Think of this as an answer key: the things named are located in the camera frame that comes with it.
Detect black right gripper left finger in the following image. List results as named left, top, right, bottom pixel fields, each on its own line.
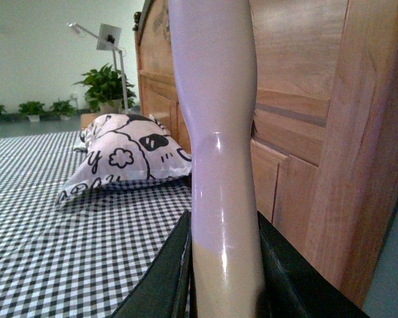
left=111, top=210, right=192, bottom=317

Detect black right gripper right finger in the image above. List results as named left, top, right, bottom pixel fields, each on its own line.
left=257, top=213, right=368, bottom=317

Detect beige hand brush black bristles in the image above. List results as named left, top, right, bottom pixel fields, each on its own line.
left=168, top=1, right=265, bottom=317

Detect black white checkered bedsheet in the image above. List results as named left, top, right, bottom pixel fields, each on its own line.
left=0, top=131, right=190, bottom=317

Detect cartoon print white pillow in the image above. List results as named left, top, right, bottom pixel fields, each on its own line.
left=56, top=113, right=192, bottom=204

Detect wooden bed headboard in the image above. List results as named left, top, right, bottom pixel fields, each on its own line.
left=133, top=1, right=398, bottom=309

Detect large potted green plant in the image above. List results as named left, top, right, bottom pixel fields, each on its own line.
left=74, top=64, right=123, bottom=113

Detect small potted plant right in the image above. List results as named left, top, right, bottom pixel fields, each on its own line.
left=50, top=100, right=77, bottom=121

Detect small potted plant middle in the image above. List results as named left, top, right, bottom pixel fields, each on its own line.
left=19, top=101, right=45, bottom=123

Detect white floor lamp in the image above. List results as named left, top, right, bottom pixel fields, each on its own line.
left=67, top=23, right=129, bottom=113

